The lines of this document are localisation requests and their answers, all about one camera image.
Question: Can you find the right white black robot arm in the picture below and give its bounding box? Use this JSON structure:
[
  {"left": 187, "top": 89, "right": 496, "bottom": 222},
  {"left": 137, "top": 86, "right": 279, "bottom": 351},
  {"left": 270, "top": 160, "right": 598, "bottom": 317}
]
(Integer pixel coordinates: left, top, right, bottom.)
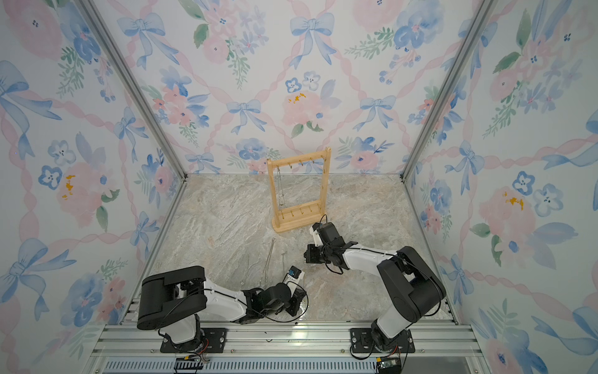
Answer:
[{"left": 304, "top": 222, "right": 446, "bottom": 352}]

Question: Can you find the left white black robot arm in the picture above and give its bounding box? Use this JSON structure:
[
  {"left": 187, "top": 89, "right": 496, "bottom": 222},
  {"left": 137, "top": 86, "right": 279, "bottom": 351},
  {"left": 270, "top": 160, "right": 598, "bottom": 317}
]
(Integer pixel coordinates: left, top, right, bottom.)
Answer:
[{"left": 136, "top": 266, "right": 308, "bottom": 355}]

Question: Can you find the left aluminium corner profile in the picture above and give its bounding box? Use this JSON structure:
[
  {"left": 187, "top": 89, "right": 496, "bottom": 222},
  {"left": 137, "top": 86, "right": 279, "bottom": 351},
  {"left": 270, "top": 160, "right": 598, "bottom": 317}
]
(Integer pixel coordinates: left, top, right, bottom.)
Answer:
[{"left": 74, "top": 0, "right": 188, "bottom": 182}]

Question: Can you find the silver butterfly pendant necklace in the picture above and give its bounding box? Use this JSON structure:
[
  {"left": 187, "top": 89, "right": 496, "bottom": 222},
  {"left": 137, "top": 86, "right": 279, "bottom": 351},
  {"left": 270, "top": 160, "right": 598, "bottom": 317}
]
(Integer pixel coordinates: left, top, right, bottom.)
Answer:
[{"left": 240, "top": 254, "right": 255, "bottom": 286}]

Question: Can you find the green circuit board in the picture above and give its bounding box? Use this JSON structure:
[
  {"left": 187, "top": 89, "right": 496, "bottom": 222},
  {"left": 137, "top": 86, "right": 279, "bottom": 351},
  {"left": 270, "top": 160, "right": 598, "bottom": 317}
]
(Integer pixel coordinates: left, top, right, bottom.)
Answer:
[{"left": 375, "top": 358, "right": 403, "bottom": 374}]

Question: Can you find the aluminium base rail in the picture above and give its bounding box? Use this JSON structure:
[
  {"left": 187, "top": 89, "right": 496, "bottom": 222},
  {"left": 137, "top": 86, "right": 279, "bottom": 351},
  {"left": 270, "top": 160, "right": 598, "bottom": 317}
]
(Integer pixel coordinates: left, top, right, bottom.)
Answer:
[{"left": 83, "top": 320, "right": 490, "bottom": 373}]

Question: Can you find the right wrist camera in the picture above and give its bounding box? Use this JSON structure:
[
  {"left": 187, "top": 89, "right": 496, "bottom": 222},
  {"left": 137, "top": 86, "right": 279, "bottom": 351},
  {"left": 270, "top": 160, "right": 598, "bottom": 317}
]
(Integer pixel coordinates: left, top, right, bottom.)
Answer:
[{"left": 309, "top": 222, "right": 324, "bottom": 247}]

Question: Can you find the wooden jewelry display stand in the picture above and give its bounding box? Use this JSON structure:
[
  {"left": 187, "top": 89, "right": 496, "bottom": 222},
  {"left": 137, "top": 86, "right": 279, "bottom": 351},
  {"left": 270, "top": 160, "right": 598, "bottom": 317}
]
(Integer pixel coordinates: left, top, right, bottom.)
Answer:
[{"left": 266, "top": 147, "right": 332, "bottom": 233}]

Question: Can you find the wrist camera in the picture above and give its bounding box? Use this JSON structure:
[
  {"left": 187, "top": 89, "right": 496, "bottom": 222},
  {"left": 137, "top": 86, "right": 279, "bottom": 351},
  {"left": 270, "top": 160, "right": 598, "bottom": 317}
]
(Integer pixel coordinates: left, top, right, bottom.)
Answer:
[
  {"left": 283, "top": 266, "right": 305, "bottom": 295},
  {"left": 309, "top": 222, "right": 324, "bottom": 247}
]

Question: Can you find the aluminium corner profile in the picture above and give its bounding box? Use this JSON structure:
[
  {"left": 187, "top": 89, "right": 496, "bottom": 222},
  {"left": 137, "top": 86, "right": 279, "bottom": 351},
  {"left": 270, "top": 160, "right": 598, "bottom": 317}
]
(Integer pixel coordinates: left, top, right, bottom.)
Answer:
[
  {"left": 401, "top": 0, "right": 496, "bottom": 184},
  {"left": 74, "top": 0, "right": 188, "bottom": 182}
]

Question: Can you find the right aluminium corner profile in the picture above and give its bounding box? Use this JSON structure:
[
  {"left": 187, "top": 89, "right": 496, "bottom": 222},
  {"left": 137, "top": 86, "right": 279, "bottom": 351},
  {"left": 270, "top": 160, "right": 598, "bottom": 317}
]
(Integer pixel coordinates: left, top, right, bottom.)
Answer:
[{"left": 401, "top": 0, "right": 496, "bottom": 184}]

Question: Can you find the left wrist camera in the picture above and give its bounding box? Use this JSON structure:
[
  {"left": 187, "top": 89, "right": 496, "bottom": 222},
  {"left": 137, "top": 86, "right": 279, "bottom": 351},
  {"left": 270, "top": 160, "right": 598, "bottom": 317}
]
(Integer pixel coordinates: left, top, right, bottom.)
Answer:
[{"left": 283, "top": 266, "right": 305, "bottom": 295}]

